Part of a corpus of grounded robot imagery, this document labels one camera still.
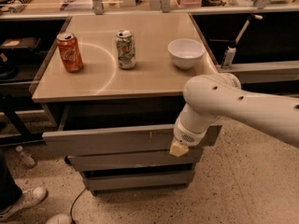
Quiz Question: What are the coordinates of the grey drawer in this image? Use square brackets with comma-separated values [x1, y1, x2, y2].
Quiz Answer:
[69, 148, 203, 172]
[41, 105, 222, 157]
[83, 170, 195, 191]

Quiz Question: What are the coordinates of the grey bottom drawer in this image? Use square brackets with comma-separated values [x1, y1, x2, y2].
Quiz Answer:
[83, 170, 195, 191]

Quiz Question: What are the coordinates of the black floor cable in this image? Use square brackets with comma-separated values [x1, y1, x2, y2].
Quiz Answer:
[69, 188, 88, 224]

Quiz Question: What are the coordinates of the white sneaker left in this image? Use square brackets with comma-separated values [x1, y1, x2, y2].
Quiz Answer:
[0, 187, 48, 221]

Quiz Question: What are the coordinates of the green white soda can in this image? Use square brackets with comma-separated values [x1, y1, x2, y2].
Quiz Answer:
[115, 30, 135, 69]

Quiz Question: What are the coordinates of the grey top drawer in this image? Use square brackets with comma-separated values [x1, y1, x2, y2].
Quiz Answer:
[41, 105, 222, 157]

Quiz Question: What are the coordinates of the white sneaker front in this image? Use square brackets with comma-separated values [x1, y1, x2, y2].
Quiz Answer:
[46, 214, 72, 224]

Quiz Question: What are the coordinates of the white bowl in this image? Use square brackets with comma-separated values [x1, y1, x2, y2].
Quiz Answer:
[167, 38, 206, 69]

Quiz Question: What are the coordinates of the clear plastic bottle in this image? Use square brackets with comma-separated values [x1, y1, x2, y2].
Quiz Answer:
[16, 146, 37, 169]

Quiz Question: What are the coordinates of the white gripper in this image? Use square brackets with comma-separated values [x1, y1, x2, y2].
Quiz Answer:
[169, 119, 206, 157]

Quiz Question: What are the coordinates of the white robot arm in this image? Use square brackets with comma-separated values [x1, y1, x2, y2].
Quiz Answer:
[170, 73, 299, 157]

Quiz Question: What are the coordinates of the dark trouser leg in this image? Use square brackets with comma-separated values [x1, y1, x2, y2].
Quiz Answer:
[0, 150, 22, 210]

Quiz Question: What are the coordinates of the grey middle drawer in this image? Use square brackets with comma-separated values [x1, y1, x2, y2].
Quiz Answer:
[69, 148, 203, 172]

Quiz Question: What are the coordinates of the red cola can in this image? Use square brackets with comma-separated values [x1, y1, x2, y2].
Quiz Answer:
[56, 32, 83, 73]

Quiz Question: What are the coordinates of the white sneaker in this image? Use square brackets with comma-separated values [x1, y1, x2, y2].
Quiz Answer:
[0, 187, 48, 221]
[46, 214, 72, 224]

